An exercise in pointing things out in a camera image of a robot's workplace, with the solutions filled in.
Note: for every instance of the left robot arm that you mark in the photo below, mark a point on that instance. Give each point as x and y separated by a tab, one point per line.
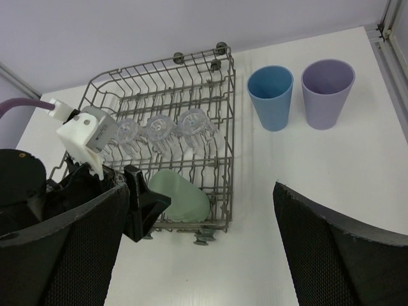
28	197

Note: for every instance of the clear glass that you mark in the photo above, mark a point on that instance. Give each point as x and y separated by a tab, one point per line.
129	137
162	133
198	130

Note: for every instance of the grey wire dish rack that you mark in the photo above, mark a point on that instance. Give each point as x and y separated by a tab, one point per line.
204	80

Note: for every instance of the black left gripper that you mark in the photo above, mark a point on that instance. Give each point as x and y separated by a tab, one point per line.
80	186

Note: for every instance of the blue plastic cup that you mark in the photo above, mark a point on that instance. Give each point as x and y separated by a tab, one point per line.
270	90

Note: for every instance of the green plastic cup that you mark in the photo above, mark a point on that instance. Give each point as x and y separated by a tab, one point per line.
188	202

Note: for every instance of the aluminium frame post left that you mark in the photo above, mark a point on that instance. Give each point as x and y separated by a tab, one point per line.
18	82

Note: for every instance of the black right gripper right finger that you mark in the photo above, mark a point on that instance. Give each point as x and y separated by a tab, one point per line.
337	260

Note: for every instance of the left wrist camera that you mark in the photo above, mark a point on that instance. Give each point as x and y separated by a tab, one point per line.
84	135

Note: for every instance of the purple plastic cup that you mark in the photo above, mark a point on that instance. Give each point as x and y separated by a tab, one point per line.
326	85

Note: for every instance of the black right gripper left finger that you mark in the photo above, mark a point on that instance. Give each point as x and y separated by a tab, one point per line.
68	259

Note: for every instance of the aluminium frame post right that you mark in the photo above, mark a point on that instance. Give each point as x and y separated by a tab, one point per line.
383	38

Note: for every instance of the aluminium frame post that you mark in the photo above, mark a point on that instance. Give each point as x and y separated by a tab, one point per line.
383	38
18	82

